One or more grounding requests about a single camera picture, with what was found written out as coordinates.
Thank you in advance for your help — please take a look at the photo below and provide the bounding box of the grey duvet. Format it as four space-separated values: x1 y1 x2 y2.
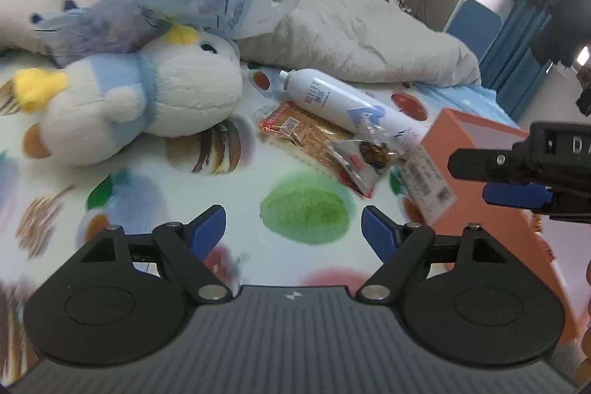
0 0 482 86

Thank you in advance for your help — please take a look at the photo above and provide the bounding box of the fruit print mat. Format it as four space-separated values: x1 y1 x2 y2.
0 48 444 381

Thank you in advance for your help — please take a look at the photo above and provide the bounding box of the blue curtain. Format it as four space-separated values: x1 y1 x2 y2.
479 0 555 120

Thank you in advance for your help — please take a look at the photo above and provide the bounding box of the pink cardboard box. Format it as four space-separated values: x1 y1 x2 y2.
418 108 591 337

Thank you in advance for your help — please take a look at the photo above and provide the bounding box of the clear packet dark round snack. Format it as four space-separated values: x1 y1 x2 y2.
324 138 403 198

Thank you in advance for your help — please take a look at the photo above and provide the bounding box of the blue chair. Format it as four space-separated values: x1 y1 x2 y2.
447 0 503 53

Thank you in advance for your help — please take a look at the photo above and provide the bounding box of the person's right hand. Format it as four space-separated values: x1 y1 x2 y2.
574 258 591 386

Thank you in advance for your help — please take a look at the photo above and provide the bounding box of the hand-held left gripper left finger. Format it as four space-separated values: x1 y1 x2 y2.
69 205 232 305

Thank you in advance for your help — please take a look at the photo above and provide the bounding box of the blue star bedsheet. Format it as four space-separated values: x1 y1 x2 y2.
411 82 502 111

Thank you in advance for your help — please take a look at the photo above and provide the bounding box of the orange cracker packet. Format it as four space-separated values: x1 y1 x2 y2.
259 100 354 175

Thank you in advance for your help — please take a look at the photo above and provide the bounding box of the clear packet white label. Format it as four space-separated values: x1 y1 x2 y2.
396 144 459 225

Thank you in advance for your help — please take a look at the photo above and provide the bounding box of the blue white plastic bag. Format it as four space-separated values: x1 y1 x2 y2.
33 0 324 69

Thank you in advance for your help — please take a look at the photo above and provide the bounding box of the white spray bottle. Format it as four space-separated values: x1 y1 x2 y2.
278 68 422 155

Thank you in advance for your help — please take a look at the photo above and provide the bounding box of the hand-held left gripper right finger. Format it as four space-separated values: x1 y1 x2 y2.
356 205 518 302

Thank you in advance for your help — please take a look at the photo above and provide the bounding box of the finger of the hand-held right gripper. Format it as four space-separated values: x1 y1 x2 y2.
482 182 557 212
447 147 529 183

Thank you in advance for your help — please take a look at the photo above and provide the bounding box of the white blue plush penguin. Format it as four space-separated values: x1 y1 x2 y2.
13 24 244 168

